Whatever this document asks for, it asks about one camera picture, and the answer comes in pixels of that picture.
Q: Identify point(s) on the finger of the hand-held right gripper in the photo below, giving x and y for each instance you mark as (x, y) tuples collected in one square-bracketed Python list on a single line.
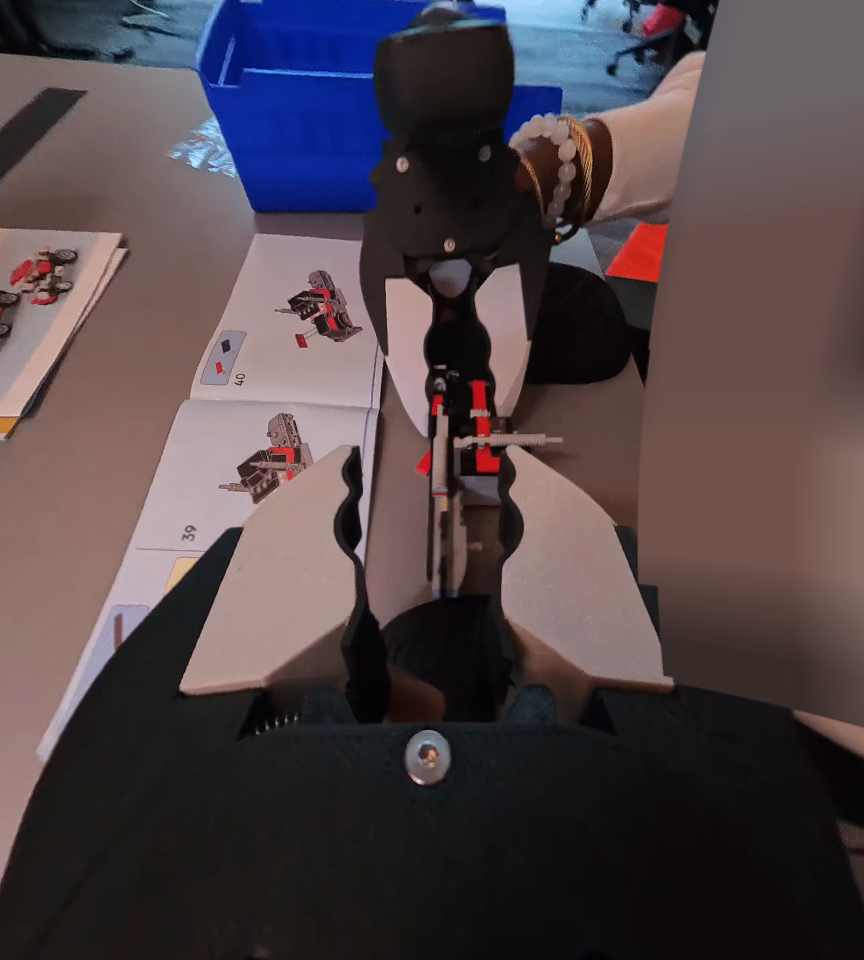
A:
[(511, 330), (406, 337)]

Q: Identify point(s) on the blue plastic bin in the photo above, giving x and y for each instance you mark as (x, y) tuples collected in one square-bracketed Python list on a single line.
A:
[(304, 135)]

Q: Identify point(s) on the red flat object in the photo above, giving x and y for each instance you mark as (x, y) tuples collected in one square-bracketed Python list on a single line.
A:
[(638, 251)]

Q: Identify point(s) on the flat clear plastic bag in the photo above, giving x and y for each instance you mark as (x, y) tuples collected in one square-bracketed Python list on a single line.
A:
[(203, 146)]

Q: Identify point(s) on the person's left hand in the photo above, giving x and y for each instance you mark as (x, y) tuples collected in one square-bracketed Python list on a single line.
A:
[(413, 697)]

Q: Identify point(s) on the person's right forearm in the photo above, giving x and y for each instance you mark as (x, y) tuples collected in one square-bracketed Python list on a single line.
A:
[(642, 150)]

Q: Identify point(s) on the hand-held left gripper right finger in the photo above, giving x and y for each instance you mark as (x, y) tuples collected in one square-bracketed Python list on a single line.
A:
[(582, 600)]

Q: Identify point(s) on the closed instruction booklets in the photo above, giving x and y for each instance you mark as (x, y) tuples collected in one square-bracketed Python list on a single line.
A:
[(42, 345)]

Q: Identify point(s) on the black red lego truck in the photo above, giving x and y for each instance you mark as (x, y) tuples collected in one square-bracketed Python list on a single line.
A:
[(477, 420)]

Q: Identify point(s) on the open instruction booklet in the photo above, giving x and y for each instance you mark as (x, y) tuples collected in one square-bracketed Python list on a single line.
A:
[(297, 352)]

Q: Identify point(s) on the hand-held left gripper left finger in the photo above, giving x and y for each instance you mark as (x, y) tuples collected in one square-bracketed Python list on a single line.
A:
[(282, 600)]

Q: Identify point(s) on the person's right hand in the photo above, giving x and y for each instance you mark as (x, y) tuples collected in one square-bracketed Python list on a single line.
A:
[(538, 169)]

